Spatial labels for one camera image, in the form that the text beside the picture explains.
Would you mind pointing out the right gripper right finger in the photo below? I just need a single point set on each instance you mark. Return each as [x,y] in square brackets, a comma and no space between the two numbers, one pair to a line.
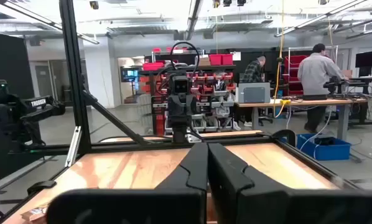
[251,202]

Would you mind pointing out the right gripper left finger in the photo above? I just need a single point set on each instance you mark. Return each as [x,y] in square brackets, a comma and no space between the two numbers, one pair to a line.
[179,205]

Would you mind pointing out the red strawberry tea bag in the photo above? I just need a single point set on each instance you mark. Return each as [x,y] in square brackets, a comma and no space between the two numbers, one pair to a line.
[33,214]

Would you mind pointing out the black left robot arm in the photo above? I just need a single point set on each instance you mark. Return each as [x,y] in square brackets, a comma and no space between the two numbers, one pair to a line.
[179,135]

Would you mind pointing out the black Trossen-labelled robot arm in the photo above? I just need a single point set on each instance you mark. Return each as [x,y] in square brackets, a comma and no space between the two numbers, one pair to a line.
[38,102]

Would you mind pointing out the black benchtop robot arm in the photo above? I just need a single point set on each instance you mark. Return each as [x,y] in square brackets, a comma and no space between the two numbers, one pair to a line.
[338,84]

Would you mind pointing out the metal shelf with red bins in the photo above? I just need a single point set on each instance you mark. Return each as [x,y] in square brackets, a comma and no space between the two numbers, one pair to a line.
[211,93]

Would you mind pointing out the red plastic storage bin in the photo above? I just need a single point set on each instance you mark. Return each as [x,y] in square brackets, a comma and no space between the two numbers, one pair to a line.
[227,59]
[215,59]
[152,66]

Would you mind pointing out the brown cardboard box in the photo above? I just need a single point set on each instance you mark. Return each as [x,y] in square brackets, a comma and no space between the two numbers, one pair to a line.
[204,61]

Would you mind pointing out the lit display screen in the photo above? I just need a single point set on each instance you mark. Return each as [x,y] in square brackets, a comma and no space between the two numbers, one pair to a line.
[130,74]

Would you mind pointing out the grey equipment case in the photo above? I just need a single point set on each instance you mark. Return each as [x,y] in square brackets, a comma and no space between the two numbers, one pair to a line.
[253,92]

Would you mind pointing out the person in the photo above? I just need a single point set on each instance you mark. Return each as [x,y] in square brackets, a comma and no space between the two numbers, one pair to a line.
[252,71]
[316,74]

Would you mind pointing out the blue plastic bin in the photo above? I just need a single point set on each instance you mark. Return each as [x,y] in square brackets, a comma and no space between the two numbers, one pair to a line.
[326,151]

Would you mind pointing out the long ceiling light strip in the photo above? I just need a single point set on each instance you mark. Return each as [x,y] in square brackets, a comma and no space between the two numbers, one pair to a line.
[323,16]
[86,39]
[193,18]

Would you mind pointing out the wooden workbench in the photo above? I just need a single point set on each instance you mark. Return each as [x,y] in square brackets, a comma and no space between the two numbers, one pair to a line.
[313,102]

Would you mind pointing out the black standing desk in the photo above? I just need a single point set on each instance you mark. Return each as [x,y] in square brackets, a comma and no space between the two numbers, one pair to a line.
[366,93]

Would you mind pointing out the black partition panel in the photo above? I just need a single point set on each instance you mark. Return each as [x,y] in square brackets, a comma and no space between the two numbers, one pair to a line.
[5,62]

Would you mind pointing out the black monitor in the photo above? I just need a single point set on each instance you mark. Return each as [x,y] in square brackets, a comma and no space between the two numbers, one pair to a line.
[365,59]

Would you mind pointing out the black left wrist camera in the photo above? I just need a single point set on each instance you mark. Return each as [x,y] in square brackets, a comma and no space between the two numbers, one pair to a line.
[180,85]

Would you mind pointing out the silver metal bracket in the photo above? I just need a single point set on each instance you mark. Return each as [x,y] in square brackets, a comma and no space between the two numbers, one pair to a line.
[72,146]

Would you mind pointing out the black table-edge bracket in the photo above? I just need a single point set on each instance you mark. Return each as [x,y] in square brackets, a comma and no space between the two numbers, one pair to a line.
[41,186]

